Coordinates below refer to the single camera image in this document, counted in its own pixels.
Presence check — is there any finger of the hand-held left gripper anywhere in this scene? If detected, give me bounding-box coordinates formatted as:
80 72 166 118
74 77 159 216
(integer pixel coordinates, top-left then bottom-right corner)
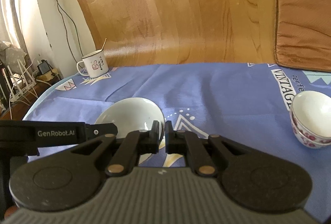
85 123 119 142

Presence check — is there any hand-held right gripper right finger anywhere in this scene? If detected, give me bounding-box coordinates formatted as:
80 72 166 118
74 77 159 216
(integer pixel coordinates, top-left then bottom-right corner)
165 120 249 176

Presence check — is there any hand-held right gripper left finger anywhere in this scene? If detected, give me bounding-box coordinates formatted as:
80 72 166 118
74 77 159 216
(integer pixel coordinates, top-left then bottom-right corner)
71 120 160 176

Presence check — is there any white plate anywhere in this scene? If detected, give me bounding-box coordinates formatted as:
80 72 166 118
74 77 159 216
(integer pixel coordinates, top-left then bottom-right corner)
94 97 166 143

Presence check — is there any white floral bowl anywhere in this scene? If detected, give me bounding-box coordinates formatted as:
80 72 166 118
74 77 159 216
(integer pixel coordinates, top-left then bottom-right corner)
289 90 331 138
292 120 331 149

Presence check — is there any white router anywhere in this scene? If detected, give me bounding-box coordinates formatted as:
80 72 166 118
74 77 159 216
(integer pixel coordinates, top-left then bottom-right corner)
5 58 37 103

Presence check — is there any blue printed tablecloth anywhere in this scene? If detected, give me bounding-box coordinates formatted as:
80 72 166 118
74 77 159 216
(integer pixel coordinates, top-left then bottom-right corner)
22 62 331 224

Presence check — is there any white enamel mug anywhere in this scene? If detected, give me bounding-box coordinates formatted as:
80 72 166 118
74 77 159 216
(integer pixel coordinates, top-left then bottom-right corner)
77 49 109 78

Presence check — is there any grey crumpled cloth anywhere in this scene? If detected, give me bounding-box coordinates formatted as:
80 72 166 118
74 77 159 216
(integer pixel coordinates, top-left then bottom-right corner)
0 41 28 65

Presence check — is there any wood-grain board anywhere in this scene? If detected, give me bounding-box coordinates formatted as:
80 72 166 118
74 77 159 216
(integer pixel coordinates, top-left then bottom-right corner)
72 0 280 69

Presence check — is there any brown seat cushion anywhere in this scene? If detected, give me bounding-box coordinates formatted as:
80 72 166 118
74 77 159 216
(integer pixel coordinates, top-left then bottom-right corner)
273 0 331 72

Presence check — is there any black wall cable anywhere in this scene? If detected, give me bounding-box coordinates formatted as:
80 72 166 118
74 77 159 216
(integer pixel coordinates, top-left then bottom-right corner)
34 0 84 59

